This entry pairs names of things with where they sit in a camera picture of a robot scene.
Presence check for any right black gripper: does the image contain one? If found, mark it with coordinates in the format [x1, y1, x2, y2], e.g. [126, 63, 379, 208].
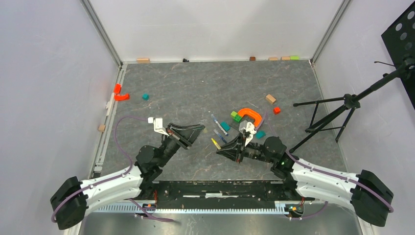
[216, 133, 275, 164]

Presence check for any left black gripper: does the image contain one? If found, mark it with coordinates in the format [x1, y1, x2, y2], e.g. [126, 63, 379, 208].
[157, 122, 205, 167]

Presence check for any yellow pen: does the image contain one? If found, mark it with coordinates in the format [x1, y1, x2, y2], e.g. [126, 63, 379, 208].
[211, 138, 221, 150]

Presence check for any blue white pen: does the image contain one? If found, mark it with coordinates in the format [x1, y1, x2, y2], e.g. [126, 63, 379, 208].
[211, 114, 229, 136]

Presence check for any dark blue pen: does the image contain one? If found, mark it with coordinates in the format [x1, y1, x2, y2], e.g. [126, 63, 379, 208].
[213, 129, 228, 143]

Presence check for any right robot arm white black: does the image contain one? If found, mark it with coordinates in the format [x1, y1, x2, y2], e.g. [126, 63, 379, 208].
[216, 135, 393, 227]

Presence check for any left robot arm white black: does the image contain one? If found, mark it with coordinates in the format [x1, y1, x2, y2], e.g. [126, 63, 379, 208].
[50, 123, 205, 230]

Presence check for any grey lego baseplate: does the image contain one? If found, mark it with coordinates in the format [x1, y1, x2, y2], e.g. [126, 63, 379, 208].
[231, 119, 257, 137]

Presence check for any teal block centre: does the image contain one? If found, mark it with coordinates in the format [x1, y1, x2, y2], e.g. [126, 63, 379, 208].
[220, 121, 231, 132]

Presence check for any teal block near baseplate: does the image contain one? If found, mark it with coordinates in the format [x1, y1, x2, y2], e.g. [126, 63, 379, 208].
[255, 130, 266, 139]

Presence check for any green lego brick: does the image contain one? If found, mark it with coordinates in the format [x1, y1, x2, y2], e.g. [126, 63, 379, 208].
[231, 111, 242, 122]

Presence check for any orange curved block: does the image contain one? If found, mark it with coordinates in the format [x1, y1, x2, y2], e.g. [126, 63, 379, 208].
[237, 108, 263, 128]

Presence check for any small red cube right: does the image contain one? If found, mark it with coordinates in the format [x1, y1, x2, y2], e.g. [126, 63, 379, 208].
[273, 107, 281, 115]

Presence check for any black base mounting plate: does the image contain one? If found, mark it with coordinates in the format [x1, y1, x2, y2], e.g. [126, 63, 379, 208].
[133, 180, 305, 210]

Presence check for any tan wooden block right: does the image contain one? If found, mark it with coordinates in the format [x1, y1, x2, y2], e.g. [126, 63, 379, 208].
[265, 94, 277, 105]

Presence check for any red curved block left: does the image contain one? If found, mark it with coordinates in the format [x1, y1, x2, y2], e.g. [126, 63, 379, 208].
[114, 94, 130, 101]

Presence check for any red block upper left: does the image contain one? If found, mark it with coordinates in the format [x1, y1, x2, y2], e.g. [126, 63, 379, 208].
[113, 83, 121, 94]

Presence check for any tan block back left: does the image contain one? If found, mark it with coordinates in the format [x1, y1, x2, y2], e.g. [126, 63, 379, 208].
[136, 58, 151, 64]

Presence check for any black tripod stand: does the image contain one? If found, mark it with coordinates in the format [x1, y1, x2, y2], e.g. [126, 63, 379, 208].
[289, 56, 415, 153]

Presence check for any black perforated panel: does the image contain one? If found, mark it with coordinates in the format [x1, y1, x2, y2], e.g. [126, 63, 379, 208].
[381, 3, 415, 106]

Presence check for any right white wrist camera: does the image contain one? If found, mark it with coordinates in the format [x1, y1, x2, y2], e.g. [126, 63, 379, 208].
[239, 120, 256, 146]

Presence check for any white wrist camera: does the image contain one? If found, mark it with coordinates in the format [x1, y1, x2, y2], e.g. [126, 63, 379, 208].
[239, 120, 256, 146]
[147, 117, 169, 136]

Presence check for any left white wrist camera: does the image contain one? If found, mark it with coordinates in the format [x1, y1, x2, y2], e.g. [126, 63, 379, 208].
[147, 117, 169, 136]

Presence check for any toothed aluminium rail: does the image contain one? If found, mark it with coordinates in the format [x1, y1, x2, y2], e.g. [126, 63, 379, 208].
[95, 202, 303, 215]

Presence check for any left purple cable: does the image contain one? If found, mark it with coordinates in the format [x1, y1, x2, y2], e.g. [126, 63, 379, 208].
[51, 116, 150, 223]

